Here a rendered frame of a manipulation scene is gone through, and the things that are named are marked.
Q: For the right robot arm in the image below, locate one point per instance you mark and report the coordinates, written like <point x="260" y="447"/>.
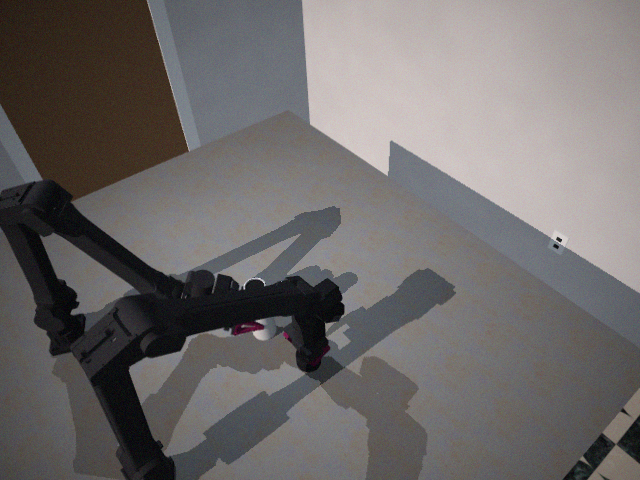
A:
<point x="117" y="340"/>

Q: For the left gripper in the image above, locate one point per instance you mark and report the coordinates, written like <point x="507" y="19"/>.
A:
<point x="237" y="330"/>

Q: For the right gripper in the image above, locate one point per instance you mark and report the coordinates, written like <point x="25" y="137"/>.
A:
<point x="304" y="343"/>

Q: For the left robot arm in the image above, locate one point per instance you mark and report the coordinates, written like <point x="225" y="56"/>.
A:
<point x="24" y="216"/>

